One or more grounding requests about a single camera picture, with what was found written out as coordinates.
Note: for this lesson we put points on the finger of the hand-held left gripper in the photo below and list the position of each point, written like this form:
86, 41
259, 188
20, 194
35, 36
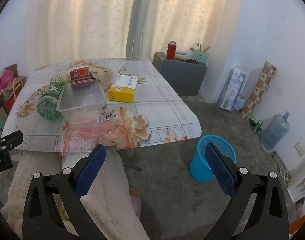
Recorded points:
10, 140

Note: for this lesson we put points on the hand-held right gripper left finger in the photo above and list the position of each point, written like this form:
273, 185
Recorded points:
90, 171

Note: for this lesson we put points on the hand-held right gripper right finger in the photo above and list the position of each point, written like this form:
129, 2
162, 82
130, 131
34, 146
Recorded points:
220, 172

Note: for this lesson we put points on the blue plastic wastebasket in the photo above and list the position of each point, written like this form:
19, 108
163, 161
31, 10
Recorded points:
200, 165

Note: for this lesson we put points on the clear zip bag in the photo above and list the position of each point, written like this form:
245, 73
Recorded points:
100, 132

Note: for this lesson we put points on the green patterned can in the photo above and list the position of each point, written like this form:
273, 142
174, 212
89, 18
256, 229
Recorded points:
50, 97

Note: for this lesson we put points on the yellow white cardboard box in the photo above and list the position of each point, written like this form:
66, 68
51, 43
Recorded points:
122, 90

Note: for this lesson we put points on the red tin can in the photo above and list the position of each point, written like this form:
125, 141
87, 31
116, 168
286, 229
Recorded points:
80, 76

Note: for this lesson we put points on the beige bag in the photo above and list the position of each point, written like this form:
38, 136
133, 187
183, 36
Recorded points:
102, 73

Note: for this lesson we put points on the white fleece pants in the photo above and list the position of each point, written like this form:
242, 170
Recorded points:
102, 205

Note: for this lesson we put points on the person's foot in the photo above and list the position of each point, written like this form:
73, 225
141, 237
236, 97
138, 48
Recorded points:
133, 193

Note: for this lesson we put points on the purple slipper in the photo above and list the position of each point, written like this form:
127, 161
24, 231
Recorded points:
137, 207

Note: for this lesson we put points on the pink plastic bag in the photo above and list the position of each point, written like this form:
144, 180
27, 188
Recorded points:
3, 80

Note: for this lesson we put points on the clear plastic food container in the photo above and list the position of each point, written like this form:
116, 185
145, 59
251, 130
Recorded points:
82, 105

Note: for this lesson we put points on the blue water jug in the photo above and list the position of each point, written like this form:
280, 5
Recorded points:
273, 132

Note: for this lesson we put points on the white water dispenser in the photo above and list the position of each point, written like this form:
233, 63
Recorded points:
301, 182

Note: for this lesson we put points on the toilet paper pack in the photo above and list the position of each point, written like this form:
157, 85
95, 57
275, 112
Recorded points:
231, 88

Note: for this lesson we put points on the orange checkered roll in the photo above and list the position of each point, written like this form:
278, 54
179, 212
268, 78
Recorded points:
260, 90

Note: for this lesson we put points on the orange board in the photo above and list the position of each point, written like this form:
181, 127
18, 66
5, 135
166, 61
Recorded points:
298, 226

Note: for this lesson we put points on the grey cabinet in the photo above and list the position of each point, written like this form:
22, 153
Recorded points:
182, 77

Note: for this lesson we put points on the small red black container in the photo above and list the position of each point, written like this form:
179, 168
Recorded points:
193, 61

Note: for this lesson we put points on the teal utensil basket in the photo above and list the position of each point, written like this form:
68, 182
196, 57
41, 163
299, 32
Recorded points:
201, 58

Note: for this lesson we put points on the wooden chopsticks bundle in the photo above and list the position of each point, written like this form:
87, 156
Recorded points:
205, 48

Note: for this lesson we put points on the red thermos bottle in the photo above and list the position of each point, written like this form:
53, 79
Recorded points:
171, 51

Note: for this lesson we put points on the cream patterned curtain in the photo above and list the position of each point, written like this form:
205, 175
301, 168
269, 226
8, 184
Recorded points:
80, 17
182, 15

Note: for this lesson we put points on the wall socket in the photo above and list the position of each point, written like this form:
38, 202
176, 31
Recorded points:
300, 148

